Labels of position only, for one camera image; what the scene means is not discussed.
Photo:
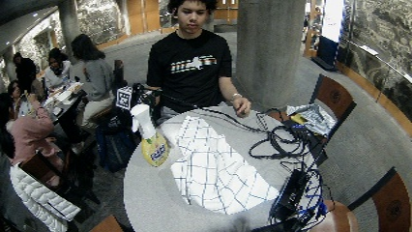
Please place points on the yellow spray bottle white trigger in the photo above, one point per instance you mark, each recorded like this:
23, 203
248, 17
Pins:
155, 150

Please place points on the white marker cube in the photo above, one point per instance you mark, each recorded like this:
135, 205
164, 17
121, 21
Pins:
124, 97

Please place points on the wooden chair back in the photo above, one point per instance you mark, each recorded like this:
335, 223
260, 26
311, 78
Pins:
119, 74

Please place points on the small yellow packet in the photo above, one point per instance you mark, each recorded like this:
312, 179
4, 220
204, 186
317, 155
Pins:
299, 118

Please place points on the black hub device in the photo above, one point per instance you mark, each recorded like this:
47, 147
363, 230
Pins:
300, 129

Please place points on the dark blue bag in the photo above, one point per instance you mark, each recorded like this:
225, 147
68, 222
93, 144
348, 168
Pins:
115, 150

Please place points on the the person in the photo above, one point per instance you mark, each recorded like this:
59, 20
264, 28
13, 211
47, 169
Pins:
191, 64

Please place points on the crumpled plastic bag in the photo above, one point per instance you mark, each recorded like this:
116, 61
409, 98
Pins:
317, 119

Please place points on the dark table with papers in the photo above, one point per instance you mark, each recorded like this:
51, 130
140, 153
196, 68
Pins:
64, 96

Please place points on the white checked cloth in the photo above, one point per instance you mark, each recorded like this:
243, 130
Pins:
215, 167

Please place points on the wide concrete pillar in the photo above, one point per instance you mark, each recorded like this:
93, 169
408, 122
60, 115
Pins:
269, 48

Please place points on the black box device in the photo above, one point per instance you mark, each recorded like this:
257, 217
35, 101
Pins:
292, 193

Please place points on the narrow concrete pillar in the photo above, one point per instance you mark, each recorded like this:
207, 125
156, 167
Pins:
68, 22

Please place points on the white puffy jacket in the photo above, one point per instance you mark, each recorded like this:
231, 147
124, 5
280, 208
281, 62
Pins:
39, 199

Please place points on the wooden chair black frame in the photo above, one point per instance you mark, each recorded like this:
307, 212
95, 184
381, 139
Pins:
392, 203
335, 96

